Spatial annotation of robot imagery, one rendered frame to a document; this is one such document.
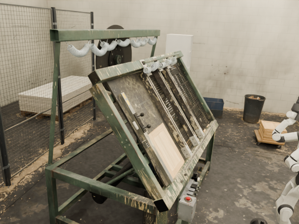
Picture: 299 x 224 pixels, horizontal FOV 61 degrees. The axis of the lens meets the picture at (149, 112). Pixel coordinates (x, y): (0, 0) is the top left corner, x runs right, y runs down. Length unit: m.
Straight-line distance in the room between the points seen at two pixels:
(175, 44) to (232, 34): 1.97
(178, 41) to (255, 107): 2.52
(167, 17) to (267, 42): 2.81
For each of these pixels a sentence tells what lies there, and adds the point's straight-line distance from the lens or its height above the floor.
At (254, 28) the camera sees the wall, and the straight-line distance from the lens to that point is 7.71.
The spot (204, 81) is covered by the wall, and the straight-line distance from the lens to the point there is 7.80.
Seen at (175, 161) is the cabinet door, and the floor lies 0.96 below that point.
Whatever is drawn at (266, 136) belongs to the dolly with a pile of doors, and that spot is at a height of 0.25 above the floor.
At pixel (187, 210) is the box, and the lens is 2.24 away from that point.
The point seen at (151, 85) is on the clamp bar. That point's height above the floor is 1.65.
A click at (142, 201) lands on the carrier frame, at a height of 0.79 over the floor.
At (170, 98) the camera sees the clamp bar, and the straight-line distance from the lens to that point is 3.10.
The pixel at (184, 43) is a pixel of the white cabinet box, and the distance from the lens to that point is 6.30.
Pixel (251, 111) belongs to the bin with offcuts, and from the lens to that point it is 6.91.
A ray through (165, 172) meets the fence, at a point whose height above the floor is 0.99.
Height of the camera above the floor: 2.29
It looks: 19 degrees down
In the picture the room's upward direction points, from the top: 3 degrees clockwise
